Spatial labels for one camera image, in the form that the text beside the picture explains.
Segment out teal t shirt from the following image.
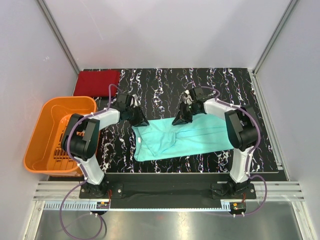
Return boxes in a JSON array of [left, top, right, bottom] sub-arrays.
[[132, 114, 233, 162]]

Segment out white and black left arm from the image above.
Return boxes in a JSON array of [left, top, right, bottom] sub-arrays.
[[61, 93, 149, 198]]

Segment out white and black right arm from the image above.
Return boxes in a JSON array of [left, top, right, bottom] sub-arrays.
[[172, 86, 261, 198]]

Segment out folded red t shirt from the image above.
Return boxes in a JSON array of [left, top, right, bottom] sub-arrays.
[[73, 69, 121, 98]]

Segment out orange plastic laundry basket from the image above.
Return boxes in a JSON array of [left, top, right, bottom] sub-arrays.
[[23, 96, 97, 177]]

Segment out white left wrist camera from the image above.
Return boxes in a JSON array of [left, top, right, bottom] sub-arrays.
[[130, 94, 139, 108]]

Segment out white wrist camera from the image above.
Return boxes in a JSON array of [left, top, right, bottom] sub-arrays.
[[130, 94, 139, 108], [181, 90, 194, 105]]

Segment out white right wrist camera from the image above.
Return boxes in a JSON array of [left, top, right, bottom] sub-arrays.
[[181, 90, 194, 105]]

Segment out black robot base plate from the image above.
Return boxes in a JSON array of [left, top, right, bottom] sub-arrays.
[[79, 173, 257, 206]]

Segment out grey slotted cable duct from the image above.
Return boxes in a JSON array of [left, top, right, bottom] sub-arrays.
[[44, 200, 231, 212]]

